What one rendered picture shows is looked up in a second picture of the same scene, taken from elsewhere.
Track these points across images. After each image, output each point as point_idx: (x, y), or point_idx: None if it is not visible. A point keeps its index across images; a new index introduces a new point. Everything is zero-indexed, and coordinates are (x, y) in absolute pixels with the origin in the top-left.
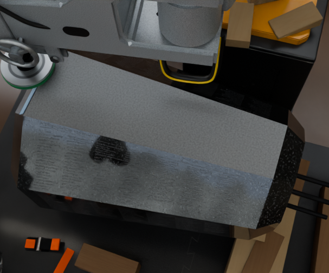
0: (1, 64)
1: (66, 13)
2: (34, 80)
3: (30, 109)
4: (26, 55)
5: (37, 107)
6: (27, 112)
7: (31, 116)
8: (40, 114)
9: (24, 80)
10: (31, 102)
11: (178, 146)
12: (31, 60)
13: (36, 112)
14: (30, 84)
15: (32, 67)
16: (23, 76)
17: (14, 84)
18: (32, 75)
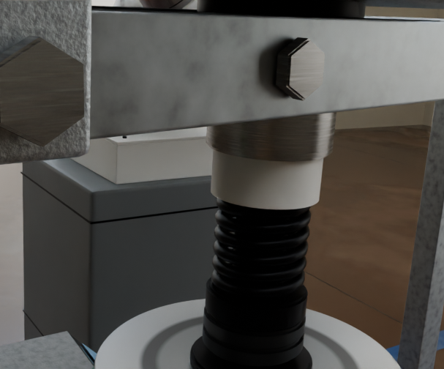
0: (320, 315)
1: None
2: (117, 340)
3: (61, 351)
4: (214, 263)
5: (40, 366)
6: (61, 340)
7: (31, 341)
8: (4, 359)
9: (164, 322)
10: (85, 366)
11: None
12: (210, 329)
13: (27, 354)
14: (122, 325)
15: (190, 356)
16: (189, 328)
17: (181, 302)
18: (156, 348)
